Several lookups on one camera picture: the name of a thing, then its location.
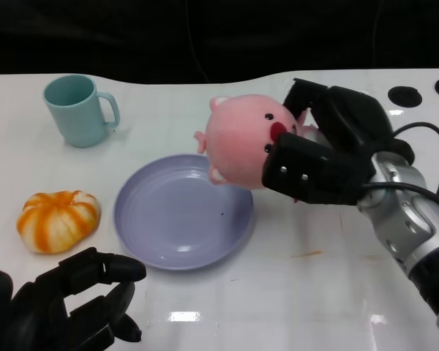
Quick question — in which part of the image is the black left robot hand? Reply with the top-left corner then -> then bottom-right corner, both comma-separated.
0,247 -> 147,351

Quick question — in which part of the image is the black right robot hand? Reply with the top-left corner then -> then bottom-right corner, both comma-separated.
261,78 -> 415,208

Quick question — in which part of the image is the pink plush doll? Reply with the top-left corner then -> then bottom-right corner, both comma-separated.
193,94 -> 326,205

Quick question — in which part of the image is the purple plastic plate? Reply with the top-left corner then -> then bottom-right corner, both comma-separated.
112,153 -> 256,272

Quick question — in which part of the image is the orange white striped pumpkin toy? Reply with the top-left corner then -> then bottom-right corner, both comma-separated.
16,189 -> 102,254

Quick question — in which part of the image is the black backdrop cloth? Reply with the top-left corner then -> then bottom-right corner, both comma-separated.
0,0 -> 439,86

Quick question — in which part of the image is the teal plastic mug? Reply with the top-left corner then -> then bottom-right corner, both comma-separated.
42,74 -> 121,148

